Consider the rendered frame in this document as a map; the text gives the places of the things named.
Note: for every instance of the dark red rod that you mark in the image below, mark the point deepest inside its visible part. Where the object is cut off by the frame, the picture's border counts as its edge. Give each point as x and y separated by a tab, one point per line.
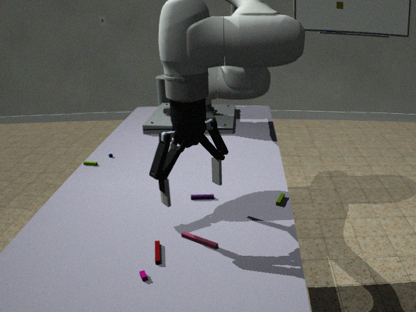
157	252

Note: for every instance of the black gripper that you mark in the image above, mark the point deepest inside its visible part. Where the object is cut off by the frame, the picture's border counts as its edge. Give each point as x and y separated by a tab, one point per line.
184	117

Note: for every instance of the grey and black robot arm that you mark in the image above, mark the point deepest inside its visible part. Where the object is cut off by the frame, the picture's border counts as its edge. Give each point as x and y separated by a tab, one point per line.
192	43

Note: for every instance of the pink rod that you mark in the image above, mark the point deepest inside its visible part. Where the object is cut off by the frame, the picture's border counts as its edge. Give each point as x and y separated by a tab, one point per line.
199	240

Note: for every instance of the purple rod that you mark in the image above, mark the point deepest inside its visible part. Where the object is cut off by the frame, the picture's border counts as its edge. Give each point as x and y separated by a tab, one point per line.
202	197

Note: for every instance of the small magenta block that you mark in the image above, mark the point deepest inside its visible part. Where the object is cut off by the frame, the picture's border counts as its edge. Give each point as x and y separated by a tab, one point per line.
143	275

